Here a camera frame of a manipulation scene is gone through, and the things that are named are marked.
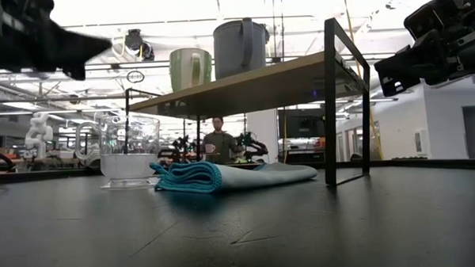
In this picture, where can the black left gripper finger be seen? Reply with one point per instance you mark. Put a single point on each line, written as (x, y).
(84, 43)

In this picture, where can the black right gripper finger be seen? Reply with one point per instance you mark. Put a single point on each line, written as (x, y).
(399, 70)
(435, 57)

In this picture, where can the green ribbed ceramic mug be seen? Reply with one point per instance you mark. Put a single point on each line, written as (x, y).
(184, 70)

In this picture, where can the clear glass mug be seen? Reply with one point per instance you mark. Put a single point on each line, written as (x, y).
(129, 165)

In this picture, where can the grey plastic mug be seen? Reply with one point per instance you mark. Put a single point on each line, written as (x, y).
(234, 50)

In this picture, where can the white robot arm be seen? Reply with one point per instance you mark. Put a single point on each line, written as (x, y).
(39, 134)

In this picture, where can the black background robot arm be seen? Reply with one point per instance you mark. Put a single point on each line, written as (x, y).
(178, 151)
(254, 146)

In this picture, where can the black monitor screen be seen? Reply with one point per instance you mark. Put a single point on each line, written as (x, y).
(300, 125)

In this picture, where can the person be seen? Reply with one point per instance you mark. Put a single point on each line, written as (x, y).
(220, 144)

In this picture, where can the folded grey cloth blue edge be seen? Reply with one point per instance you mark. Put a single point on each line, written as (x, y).
(239, 175)

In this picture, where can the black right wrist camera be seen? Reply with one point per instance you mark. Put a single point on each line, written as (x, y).
(425, 18)

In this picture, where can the white wall dispenser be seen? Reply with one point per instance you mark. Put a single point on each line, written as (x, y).
(420, 142)

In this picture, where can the wooden shelf with black frame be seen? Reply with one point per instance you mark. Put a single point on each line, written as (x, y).
(259, 89)

